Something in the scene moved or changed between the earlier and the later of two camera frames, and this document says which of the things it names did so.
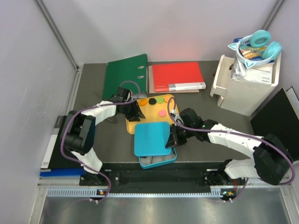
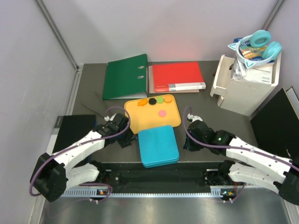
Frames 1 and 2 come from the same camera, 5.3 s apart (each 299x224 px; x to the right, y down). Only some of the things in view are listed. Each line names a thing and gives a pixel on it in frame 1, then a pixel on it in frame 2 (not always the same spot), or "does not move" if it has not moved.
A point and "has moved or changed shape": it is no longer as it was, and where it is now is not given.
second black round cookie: (152, 101) does not move
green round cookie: (160, 100) does not move
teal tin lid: (150, 139) has moved or changed shape
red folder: (176, 76) does not move
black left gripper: (136, 113) -> (130, 136)
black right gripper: (174, 138) -> (188, 146)
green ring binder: (130, 73) does not move
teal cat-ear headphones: (259, 38) does not move
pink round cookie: (162, 113) does not move
